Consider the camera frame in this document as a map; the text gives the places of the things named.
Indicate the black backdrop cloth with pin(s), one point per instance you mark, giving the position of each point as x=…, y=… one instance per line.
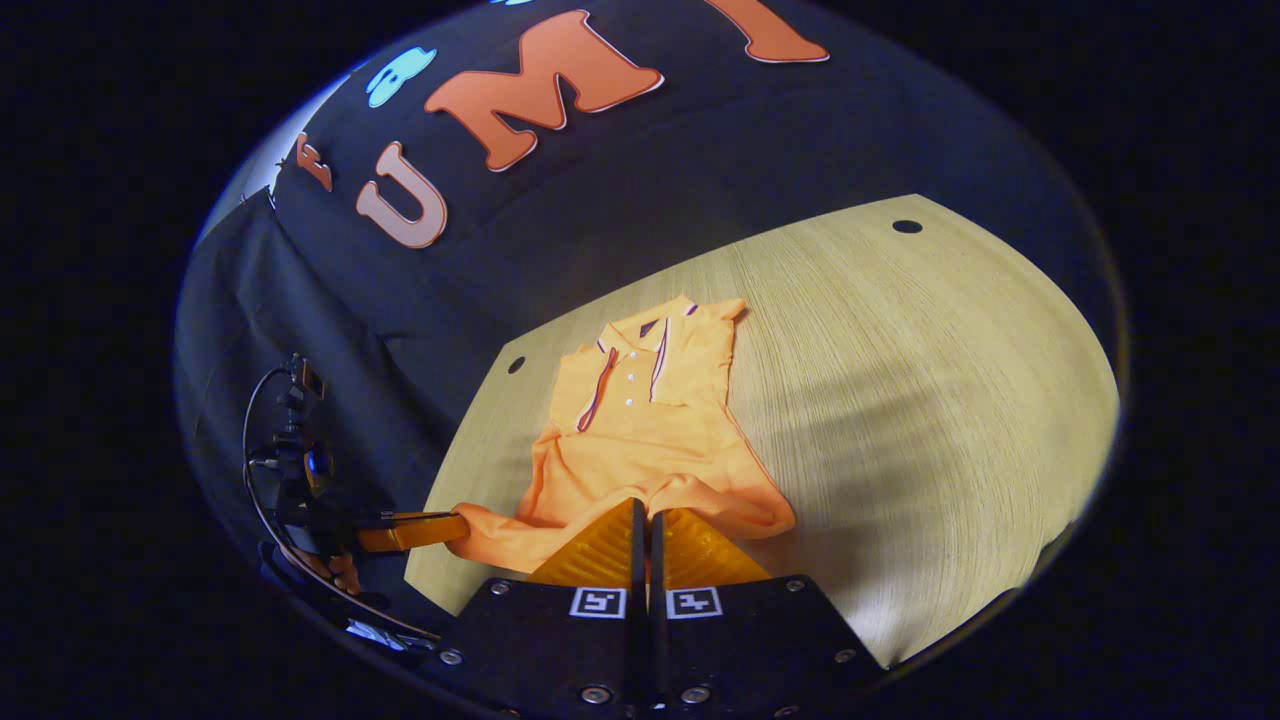
x=480, y=280

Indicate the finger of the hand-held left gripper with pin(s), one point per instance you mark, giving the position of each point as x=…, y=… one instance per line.
x=410, y=532

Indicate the orange T-shirt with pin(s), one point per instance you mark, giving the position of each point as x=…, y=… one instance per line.
x=640, y=440

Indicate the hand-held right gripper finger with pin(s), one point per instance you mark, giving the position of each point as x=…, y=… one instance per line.
x=657, y=570
x=638, y=560

